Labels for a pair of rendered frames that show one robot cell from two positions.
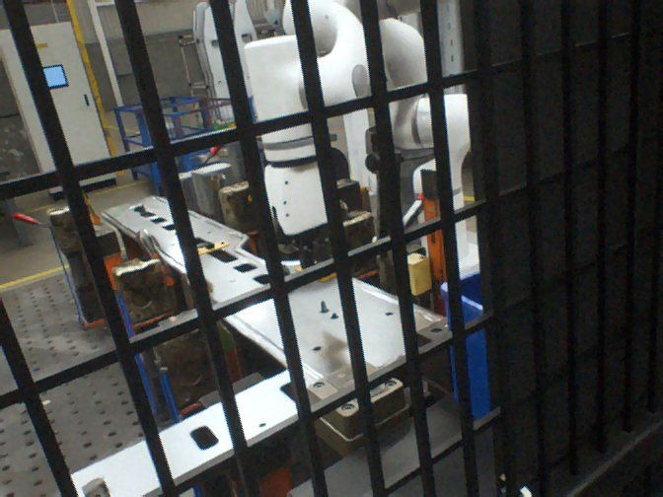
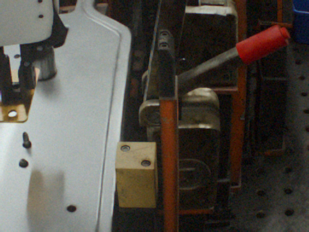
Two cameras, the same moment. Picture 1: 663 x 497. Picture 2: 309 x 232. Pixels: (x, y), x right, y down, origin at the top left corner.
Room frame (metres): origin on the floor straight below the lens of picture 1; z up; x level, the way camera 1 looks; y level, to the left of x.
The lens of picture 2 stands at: (0.45, -0.39, 1.50)
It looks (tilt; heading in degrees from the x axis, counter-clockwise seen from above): 41 degrees down; 34
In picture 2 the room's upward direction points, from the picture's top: 2 degrees counter-clockwise
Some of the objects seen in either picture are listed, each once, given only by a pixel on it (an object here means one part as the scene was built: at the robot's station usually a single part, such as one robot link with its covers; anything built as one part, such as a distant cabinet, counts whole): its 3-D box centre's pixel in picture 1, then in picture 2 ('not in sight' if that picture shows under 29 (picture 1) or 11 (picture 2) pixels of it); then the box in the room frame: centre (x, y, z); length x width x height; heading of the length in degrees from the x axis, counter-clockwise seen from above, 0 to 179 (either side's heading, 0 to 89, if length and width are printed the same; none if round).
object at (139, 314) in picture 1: (158, 339); not in sight; (1.08, 0.38, 0.87); 0.12 x 0.09 x 0.35; 121
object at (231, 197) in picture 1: (252, 256); not in sight; (1.44, 0.21, 0.89); 0.13 x 0.11 x 0.38; 121
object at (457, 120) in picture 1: (445, 145); not in sight; (1.41, -0.32, 1.10); 0.19 x 0.12 x 0.24; 63
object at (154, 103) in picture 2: not in sight; (156, 113); (0.87, -0.10, 1.06); 0.03 x 0.01 x 0.03; 121
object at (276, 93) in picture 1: (285, 88); not in sight; (0.82, 0.03, 1.34); 0.09 x 0.08 x 0.13; 63
